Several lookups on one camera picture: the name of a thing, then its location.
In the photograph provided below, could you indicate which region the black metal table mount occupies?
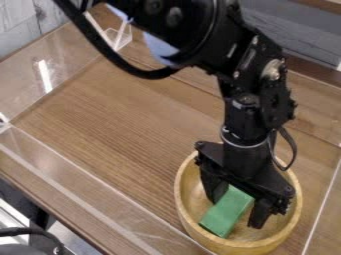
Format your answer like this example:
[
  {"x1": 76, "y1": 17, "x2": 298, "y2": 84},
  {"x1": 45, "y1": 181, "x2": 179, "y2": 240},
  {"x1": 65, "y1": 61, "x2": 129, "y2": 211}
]
[{"x1": 0, "y1": 179, "x2": 75, "y2": 255}]

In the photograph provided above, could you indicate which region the clear acrylic tray wall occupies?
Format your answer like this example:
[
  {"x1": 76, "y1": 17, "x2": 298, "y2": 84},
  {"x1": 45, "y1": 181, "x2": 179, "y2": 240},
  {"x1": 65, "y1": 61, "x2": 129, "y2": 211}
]
[{"x1": 0, "y1": 25, "x2": 341, "y2": 255}]

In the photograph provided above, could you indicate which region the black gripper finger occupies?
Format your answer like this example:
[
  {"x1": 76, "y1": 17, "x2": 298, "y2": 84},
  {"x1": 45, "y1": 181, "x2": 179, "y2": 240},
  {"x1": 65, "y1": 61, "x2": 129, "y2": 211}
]
[
  {"x1": 247, "y1": 198, "x2": 271, "y2": 229},
  {"x1": 199, "y1": 168, "x2": 228, "y2": 204}
]

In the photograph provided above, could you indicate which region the brown wooden bowl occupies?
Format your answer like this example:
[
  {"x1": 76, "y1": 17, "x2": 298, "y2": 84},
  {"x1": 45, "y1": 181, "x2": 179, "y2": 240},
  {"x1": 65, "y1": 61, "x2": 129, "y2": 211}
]
[{"x1": 174, "y1": 152, "x2": 303, "y2": 255}]

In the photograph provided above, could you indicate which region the black cable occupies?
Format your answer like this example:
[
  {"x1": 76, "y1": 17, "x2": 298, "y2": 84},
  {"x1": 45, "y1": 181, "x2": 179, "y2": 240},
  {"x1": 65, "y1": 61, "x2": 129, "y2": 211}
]
[{"x1": 0, "y1": 226, "x2": 65, "y2": 255}]

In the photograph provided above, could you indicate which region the clear acrylic corner bracket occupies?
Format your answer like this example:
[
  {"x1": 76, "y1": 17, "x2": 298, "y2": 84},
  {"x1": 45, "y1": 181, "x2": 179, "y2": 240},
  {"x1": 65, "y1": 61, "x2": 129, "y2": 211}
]
[{"x1": 84, "y1": 12, "x2": 132, "y2": 52}]

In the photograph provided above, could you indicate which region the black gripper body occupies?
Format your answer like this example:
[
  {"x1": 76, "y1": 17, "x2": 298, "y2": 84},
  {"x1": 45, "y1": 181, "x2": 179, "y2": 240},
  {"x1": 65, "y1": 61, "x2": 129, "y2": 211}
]
[{"x1": 195, "y1": 128, "x2": 297, "y2": 215}]

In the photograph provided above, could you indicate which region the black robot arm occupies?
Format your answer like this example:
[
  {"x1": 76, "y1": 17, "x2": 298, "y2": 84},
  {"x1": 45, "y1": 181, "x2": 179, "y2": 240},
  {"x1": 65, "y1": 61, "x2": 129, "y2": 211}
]
[{"x1": 53, "y1": 0, "x2": 297, "y2": 229}]

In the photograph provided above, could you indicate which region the green rectangular block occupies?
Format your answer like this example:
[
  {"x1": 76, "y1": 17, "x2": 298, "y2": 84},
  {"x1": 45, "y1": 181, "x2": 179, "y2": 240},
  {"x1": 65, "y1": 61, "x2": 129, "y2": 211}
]
[{"x1": 198, "y1": 186, "x2": 254, "y2": 238}]

